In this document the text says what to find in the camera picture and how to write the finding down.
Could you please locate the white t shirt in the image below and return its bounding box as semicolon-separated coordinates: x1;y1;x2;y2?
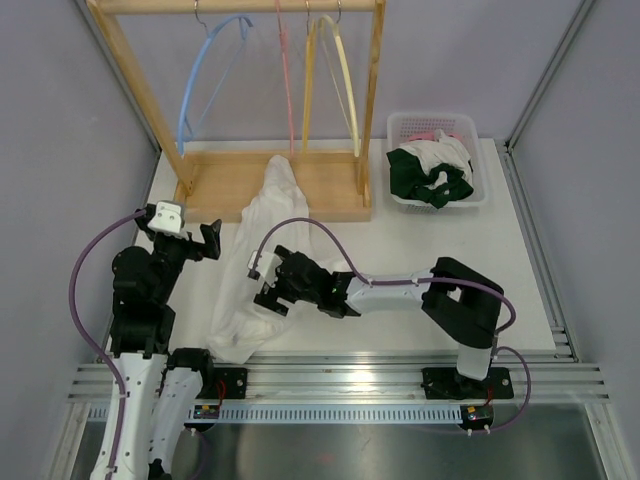
206;155;348;364

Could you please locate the blue white hanger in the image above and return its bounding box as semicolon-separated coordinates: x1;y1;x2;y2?
175;0;255;156

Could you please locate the dark green t shirt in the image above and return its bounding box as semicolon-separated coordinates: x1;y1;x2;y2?
386;129;475;209

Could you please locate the pink t shirt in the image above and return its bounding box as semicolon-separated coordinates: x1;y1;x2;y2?
407;131;463;142

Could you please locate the yellow hanger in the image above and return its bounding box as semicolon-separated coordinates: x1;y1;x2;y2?
302;0;316;153

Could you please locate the pink hanger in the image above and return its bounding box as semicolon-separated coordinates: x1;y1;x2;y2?
274;0;295;156

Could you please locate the cream hanger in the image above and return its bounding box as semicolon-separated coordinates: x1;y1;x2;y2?
318;14;361;157

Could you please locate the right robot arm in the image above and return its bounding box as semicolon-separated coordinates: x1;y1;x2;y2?
248;246;515;402

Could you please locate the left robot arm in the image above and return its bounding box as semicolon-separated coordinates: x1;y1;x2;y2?
91;217;248;479

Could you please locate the wooden clothes rack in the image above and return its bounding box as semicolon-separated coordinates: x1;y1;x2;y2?
87;1;386;223

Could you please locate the white plastic basket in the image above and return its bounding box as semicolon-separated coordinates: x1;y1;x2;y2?
386;112;489;213

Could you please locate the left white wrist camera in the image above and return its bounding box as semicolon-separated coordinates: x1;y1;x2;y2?
146;200;189;239

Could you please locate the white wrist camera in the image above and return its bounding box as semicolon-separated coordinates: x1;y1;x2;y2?
146;200;189;239
248;250;283;294

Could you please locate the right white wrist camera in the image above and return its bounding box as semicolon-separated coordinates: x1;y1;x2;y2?
248;250;283;294

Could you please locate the white slotted cable duct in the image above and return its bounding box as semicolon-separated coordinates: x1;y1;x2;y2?
87;403;464;426

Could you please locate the left aluminium frame post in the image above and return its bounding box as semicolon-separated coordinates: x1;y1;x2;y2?
72;0;162;155

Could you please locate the aluminium frame post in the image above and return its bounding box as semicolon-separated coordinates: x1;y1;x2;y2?
72;0;162;155
504;0;599;154

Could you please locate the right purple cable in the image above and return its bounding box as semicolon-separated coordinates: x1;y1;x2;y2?
247;218;532;436

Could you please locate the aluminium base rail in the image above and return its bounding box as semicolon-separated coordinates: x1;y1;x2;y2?
67;349;612;406

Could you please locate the right aluminium frame post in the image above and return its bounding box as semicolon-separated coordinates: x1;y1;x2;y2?
504;0;599;154

